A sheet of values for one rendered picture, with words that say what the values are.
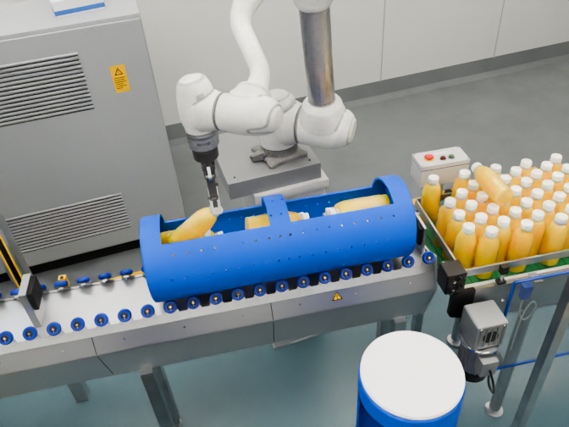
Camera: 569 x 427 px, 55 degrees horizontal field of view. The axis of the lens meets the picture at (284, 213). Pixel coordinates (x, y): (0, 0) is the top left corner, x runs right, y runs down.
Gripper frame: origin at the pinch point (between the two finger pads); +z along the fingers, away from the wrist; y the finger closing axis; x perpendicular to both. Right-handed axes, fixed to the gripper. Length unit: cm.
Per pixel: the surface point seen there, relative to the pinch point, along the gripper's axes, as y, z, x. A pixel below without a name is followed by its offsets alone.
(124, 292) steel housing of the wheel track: -4, 36, -37
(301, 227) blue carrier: 8.9, 9.3, 25.0
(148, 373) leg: 9, 66, -35
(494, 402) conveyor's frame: 21, 120, 105
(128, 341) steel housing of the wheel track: 12, 42, -37
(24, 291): 2, 20, -64
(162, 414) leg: 9, 94, -36
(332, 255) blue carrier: 13.6, 19.3, 33.7
